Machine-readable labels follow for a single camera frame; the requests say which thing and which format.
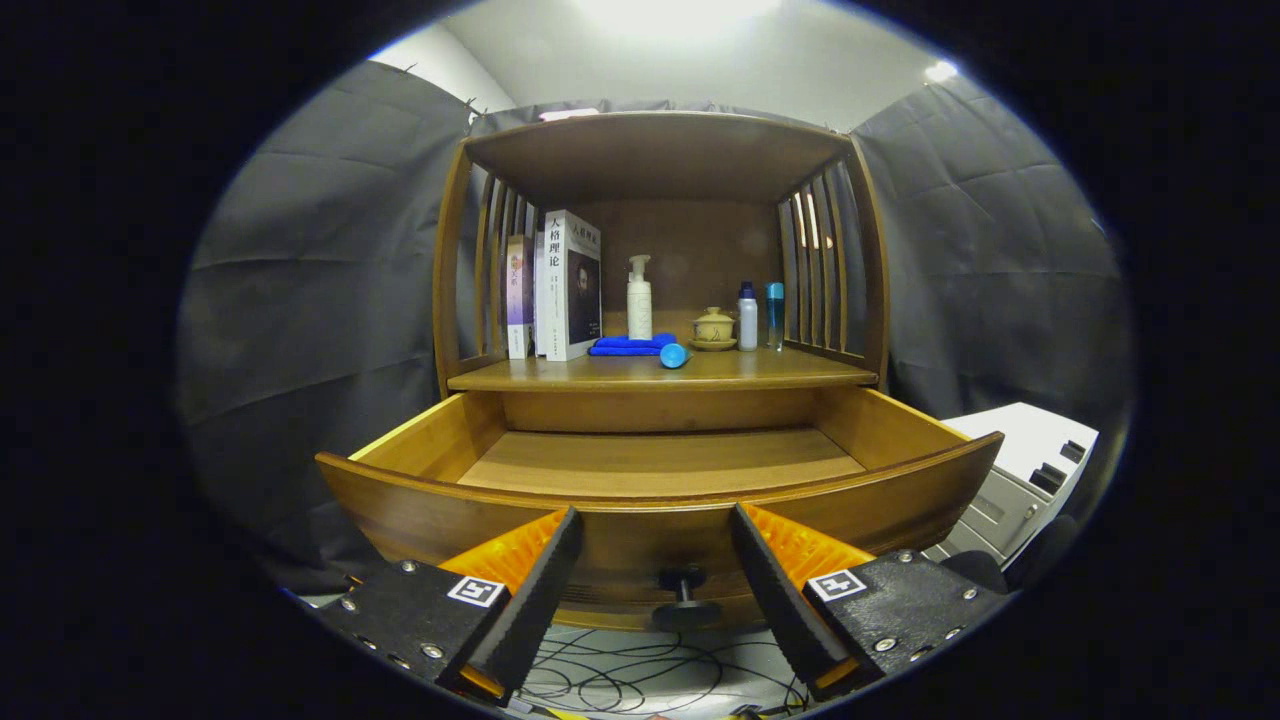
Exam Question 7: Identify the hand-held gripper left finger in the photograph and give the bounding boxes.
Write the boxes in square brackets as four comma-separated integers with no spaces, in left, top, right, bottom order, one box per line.
[318,505,585,706]

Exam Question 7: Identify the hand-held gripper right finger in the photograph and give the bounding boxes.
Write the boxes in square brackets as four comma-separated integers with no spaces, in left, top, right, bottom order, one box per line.
[730,502,1011,701]

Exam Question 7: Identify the wooden drawer with black knob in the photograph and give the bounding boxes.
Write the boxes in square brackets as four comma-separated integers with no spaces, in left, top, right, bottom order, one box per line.
[315,385,1006,633]

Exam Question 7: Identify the wooden countertop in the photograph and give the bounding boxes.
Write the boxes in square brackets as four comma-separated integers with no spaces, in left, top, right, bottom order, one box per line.
[447,345,881,393]

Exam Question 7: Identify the brown wooden cabinet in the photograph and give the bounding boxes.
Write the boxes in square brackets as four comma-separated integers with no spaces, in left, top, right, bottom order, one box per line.
[432,110,893,401]

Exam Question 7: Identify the folded blue cloth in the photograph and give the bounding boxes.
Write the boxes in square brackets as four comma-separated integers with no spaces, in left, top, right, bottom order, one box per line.
[588,332,679,358]

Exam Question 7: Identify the yellow lidded tea cup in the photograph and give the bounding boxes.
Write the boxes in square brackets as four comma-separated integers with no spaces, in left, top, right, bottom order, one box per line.
[688,306,738,352]

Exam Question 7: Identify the purple book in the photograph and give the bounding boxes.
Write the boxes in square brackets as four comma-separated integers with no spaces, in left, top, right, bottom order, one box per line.
[505,234,536,360]

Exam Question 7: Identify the large white book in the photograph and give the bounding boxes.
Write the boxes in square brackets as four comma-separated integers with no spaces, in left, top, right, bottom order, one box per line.
[540,209,603,362]

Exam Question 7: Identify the white pump bottle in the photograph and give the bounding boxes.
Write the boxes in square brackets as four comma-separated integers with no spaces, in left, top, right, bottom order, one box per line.
[626,254,654,341]

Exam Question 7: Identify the large round ceiling light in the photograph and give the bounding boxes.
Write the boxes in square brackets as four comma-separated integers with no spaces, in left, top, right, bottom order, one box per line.
[570,0,786,21]

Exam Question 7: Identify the black floor cables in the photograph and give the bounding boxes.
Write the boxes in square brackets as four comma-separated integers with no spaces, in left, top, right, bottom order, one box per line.
[515,625,811,716]

